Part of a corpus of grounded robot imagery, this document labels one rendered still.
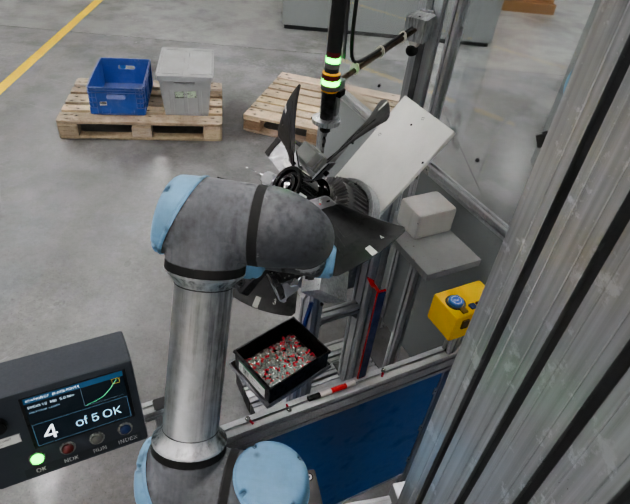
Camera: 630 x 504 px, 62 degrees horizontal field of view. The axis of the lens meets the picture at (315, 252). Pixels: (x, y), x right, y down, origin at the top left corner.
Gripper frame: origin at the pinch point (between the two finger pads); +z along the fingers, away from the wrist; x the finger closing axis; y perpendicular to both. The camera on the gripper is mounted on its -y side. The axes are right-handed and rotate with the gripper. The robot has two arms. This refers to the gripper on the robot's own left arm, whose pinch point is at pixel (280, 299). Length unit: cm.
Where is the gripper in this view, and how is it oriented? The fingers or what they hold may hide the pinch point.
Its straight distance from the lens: 142.4
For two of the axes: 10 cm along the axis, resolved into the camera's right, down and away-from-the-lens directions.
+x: -4.4, -6.1, 6.6
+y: 8.8, -4.4, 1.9
